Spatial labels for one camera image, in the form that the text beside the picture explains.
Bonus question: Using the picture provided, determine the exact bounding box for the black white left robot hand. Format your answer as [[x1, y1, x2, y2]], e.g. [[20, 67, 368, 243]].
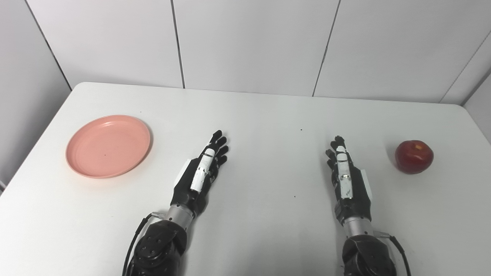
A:
[[171, 130, 229, 216]]

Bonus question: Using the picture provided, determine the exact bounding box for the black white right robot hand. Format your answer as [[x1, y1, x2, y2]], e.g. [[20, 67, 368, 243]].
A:
[[326, 135, 373, 223]]

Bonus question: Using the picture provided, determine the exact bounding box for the red apple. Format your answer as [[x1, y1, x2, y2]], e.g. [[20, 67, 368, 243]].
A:
[[395, 140, 434, 174]]

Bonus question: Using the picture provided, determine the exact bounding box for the pink round plate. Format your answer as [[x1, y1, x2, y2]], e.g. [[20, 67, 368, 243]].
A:
[[66, 115, 152, 179]]

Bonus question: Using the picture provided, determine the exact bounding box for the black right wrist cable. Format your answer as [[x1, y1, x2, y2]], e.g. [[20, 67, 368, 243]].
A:
[[374, 230, 412, 276]]

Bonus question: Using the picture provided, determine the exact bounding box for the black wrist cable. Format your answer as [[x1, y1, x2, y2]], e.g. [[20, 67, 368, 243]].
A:
[[122, 212, 166, 276], [374, 230, 412, 276]]

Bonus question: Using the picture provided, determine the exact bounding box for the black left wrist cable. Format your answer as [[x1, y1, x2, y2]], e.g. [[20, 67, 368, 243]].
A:
[[122, 212, 166, 276]]

